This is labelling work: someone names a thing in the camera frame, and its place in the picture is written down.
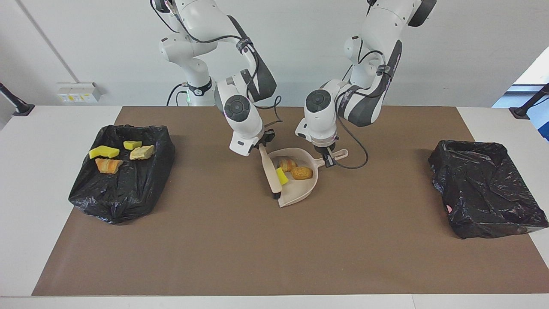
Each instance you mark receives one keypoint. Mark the small yellow sponge wedge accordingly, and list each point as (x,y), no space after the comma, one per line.
(282,176)

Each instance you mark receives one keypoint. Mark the white wall outlet box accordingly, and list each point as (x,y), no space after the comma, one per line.
(77,92)

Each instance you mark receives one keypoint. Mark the yellow sponge with green backing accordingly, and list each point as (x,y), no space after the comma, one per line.
(132,144)

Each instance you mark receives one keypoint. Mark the notched yellow sponge piece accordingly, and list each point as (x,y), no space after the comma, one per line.
(104,151)

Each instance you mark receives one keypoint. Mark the orange striped bread piece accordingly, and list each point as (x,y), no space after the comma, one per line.
(108,165)
(287,164)
(142,152)

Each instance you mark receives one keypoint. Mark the beige plastic dustpan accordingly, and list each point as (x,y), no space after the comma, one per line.
(300,191)

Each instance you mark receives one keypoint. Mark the brown oval bread roll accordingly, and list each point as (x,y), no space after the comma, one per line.
(301,173)

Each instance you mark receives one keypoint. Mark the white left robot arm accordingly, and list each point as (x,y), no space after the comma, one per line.
(321,116)

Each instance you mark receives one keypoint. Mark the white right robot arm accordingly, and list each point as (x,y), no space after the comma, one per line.
(240,116)

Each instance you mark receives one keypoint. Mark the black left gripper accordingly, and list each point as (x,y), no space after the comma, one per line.
(324,149)

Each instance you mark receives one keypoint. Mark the brown table mat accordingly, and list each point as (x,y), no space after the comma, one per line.
(274,257)

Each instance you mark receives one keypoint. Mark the beige brush with black bristles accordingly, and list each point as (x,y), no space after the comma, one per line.
(270,169)

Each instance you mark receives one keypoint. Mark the black bag bin pink spot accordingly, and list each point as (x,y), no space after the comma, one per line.
(484,193)

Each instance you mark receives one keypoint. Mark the black bag lined bin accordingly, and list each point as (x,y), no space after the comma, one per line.
(128,193)

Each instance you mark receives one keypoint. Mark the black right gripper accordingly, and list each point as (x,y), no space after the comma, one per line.
(262,141)

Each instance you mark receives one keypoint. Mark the black clamp stand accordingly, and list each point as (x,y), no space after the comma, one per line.
(21,109)
(521,112)

